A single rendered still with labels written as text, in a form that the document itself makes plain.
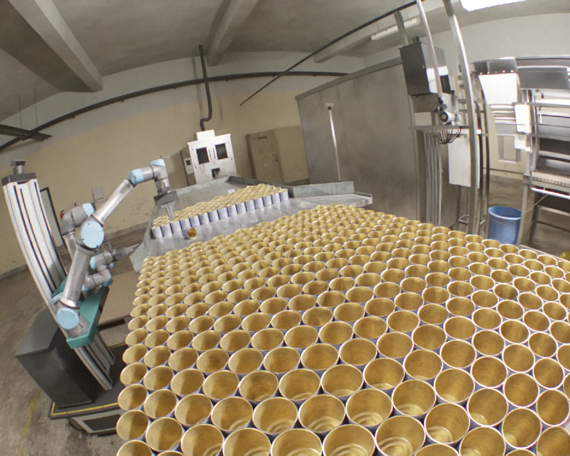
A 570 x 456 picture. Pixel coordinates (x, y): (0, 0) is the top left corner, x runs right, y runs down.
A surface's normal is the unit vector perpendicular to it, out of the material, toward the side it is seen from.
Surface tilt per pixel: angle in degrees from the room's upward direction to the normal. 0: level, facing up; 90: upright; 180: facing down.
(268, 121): 90
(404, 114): 90
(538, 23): 90
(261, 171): 90
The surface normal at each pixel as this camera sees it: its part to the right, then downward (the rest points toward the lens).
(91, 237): 0.81, -0.03
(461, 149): -0.89, 0.29
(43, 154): 0.43, 0.23
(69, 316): 0.73, 0.21
